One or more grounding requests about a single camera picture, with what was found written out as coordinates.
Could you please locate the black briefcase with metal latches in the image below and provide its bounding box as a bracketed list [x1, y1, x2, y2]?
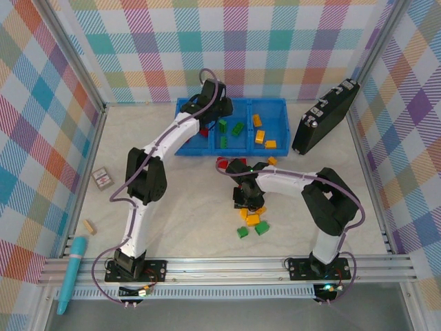
[291, 79, 361, 156]

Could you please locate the small card box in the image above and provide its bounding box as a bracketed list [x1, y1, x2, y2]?
[91, 166, 114, 191]

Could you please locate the teal marker pen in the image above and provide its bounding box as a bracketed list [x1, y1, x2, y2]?
[57, 236, 89, 315]

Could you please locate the aluminium mounting rail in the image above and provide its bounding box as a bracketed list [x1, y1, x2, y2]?
[37, 254, 415, 288]

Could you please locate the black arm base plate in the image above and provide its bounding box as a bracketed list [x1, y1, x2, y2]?
[287, 257, 352, 281]
[105, 258, 168, 283]

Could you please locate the slotted grey cable tray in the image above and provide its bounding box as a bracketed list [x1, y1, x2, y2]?
[54, 284, 316, 301]

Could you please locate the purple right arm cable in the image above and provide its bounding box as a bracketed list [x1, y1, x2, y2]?
[215, 157, 365, 306]

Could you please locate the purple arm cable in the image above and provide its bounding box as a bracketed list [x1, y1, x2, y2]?
[215, 157, 365, 306]
[92, 68, 225, 306]

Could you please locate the aluminium side rail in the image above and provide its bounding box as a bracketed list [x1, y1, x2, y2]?
[345, 105, 396, 255]
[60, 105, 108, 259]

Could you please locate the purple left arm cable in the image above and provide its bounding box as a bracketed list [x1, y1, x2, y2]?
[92, 68, 225, 306]

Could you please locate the aluminium corner post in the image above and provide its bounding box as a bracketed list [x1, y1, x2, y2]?
[40, 0, 107, 110]
[349, 0, 413, 104]

